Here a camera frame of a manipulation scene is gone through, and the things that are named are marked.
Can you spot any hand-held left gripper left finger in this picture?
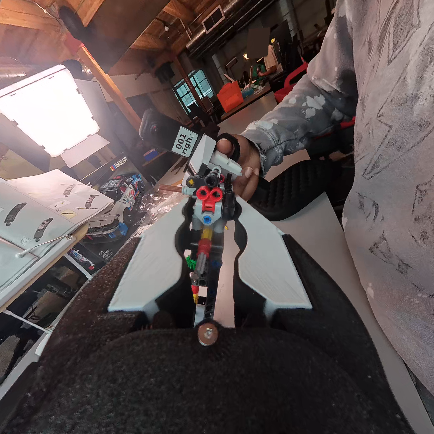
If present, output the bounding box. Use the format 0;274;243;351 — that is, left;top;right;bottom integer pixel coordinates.
108;198;191;316

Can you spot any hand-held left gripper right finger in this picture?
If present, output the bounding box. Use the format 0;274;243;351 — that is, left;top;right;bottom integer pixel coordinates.
235;198;312;317

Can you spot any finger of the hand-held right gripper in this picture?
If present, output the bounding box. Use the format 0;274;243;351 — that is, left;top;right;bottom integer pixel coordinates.
186;134;218;186

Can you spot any toy brick assembly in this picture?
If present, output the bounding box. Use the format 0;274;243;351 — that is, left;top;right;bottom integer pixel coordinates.
159;164;238;328

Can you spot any person's right forearm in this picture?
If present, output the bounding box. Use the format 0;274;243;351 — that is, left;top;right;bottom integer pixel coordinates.
241;63;356;168

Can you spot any person's right hand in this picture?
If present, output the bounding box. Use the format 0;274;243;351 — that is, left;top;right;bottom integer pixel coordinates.
216;134;262;201

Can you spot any window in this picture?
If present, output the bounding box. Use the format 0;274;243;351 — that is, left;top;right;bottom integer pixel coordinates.
173;69;214;112

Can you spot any orange storage bin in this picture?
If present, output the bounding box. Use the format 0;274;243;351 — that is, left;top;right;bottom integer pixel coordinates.
217;83;245;112

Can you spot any clear plastic bag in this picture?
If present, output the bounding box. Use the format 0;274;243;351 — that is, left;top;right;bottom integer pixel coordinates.
136;190;184;231

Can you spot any toy car box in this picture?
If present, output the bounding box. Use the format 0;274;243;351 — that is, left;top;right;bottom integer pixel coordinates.
66;152;153;272

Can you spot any wooden book stand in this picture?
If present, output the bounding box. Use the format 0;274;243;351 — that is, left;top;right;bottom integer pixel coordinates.
0;224;89;314

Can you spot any black mesh office chair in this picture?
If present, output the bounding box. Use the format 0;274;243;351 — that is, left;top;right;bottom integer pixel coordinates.
249;158;343;222

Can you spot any studio light panel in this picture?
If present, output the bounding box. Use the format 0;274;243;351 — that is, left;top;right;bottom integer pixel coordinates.
0;64;111;168

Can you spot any instruction booklet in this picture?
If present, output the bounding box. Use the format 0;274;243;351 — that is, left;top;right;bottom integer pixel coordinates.
0;169;114;299

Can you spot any white ceiling vent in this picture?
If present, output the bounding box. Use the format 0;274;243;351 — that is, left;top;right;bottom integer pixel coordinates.
202;5;225;34

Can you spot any person's torso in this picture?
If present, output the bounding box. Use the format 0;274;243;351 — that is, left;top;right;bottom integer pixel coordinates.
307;0;434;395

